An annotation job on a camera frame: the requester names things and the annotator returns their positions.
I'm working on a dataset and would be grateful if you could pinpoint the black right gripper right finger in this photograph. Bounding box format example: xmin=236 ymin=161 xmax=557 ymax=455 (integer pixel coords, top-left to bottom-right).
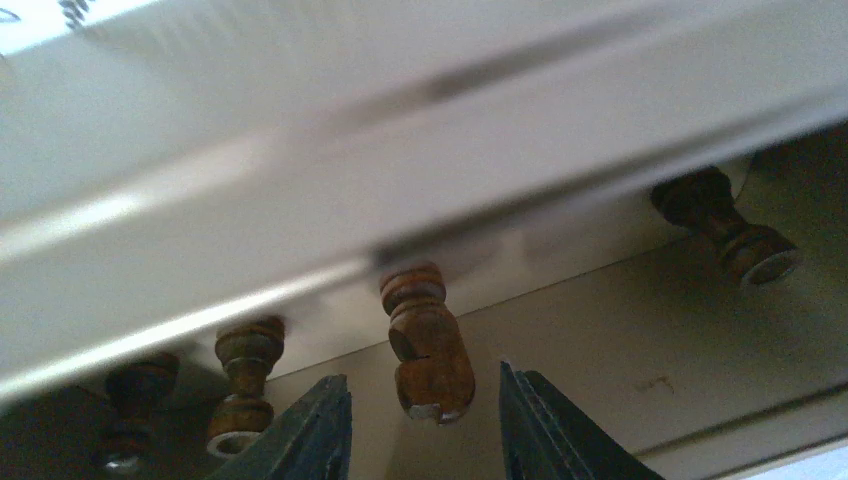
xmin=499 ymin=361 xmax=661 ymax=479

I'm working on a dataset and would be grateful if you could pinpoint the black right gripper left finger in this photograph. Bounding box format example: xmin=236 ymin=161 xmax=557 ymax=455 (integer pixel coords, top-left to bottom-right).
xmin=208 ymin=374 xmax=353 ymax=480

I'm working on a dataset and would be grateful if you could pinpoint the gold tin right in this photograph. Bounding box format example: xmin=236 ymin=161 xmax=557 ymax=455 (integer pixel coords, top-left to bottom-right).
xmin=1 ymin=1 xmax=847 ymax=479

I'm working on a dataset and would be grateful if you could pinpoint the dark chess piece in tin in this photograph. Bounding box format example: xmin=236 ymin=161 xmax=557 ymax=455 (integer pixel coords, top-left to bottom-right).
xmin=206 ymin=316 xmax=285 ymax=459
xmin=649 ymin=166 xmax=800 ymax=289
xmin=92 ymin=353 xmax=180 ymax=475

